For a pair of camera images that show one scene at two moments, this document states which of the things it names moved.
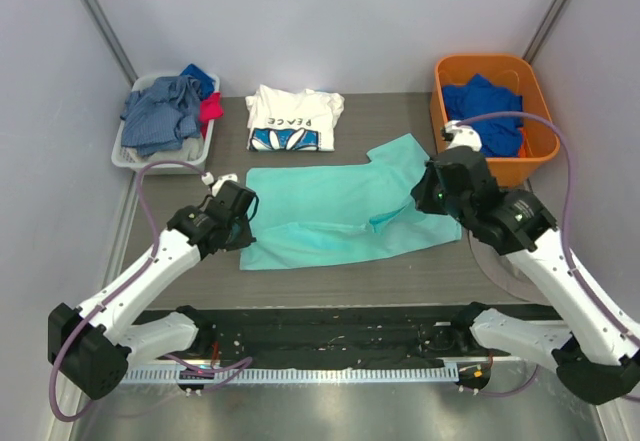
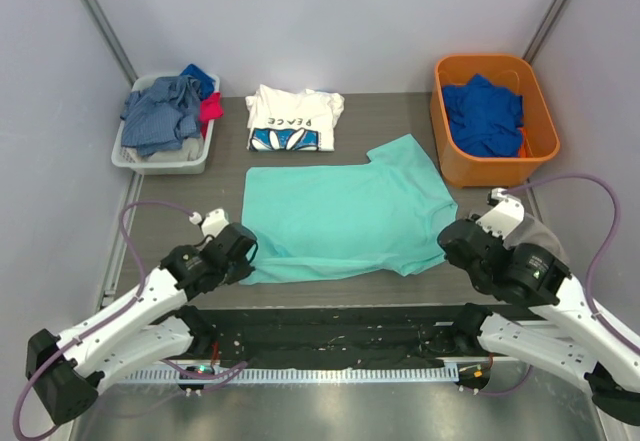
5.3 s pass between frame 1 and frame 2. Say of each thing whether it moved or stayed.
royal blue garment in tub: stayed
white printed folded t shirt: stayed
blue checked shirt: stayed
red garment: stayed
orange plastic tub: stayed
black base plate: stayed
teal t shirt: moved
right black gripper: moved
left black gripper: moved
